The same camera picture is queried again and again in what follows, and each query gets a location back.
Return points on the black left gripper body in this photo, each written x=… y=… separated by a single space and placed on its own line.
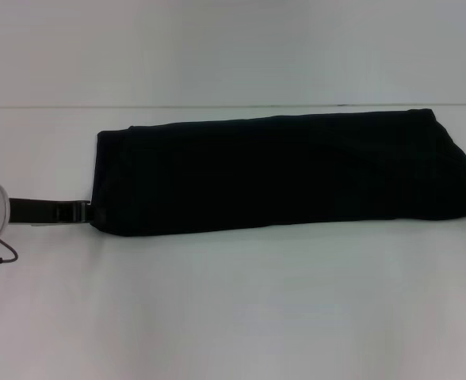
x=39 y=211

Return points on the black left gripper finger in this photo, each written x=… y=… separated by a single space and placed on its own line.
x=88 y=211

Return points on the black T-shirt with FREE print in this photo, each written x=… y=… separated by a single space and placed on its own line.
x=276 y=178

